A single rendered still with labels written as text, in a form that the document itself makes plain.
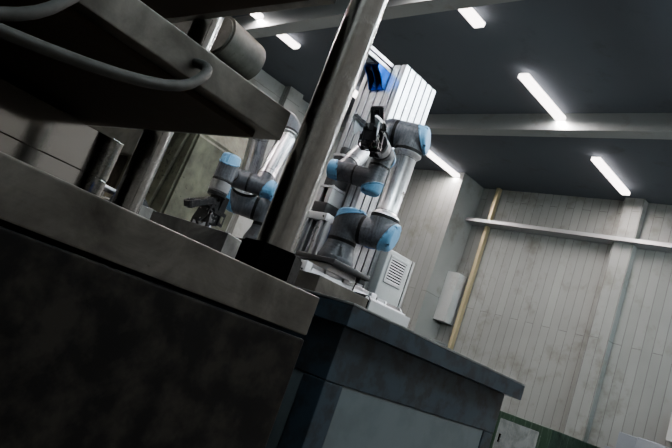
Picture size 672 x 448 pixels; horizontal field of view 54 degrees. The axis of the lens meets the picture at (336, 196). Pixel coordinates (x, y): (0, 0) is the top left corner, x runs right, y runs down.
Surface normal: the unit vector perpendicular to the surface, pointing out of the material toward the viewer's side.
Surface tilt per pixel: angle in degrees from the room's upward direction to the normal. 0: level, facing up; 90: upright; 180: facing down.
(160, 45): 90
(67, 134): 90
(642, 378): 90
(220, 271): 90
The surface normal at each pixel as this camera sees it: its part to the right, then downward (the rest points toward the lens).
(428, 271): -0.64, -0.40
